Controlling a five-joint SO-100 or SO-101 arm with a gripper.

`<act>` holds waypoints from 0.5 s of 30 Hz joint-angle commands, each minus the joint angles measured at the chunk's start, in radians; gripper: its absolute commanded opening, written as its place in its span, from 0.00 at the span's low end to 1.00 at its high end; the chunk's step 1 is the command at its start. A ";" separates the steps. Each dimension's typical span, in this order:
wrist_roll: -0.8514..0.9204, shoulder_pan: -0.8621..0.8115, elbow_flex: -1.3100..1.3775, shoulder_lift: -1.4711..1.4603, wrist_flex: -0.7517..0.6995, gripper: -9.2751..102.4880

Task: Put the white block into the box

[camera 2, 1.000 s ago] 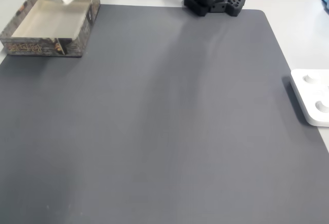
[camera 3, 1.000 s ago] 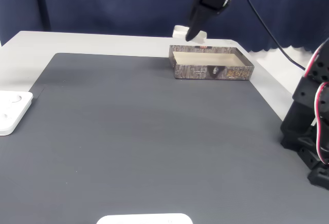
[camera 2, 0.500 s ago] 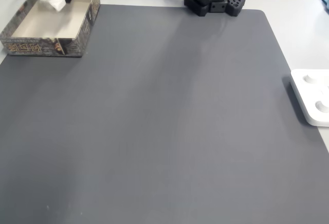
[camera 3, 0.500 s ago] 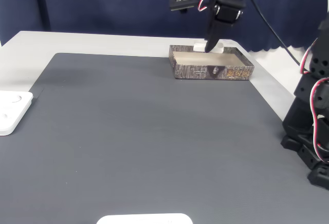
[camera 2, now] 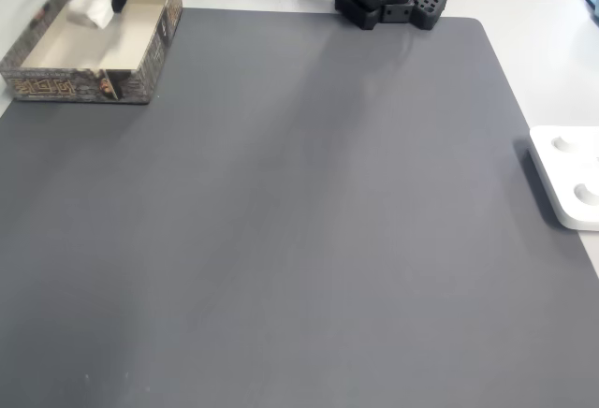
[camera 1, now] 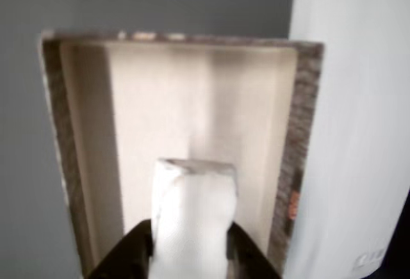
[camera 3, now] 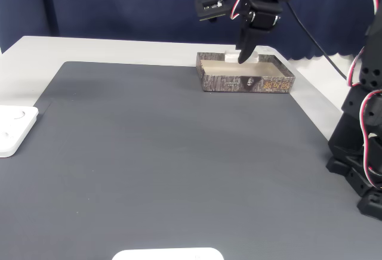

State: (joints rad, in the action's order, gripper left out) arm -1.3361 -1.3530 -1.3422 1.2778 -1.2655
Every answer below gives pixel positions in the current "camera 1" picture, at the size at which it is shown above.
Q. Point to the brown patterned cardboard box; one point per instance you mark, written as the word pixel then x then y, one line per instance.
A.
pixel 179 100

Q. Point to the grey table mat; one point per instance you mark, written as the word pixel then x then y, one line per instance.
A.
pixel 144 0

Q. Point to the white block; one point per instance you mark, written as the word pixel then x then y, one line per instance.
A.
pixel 195 215

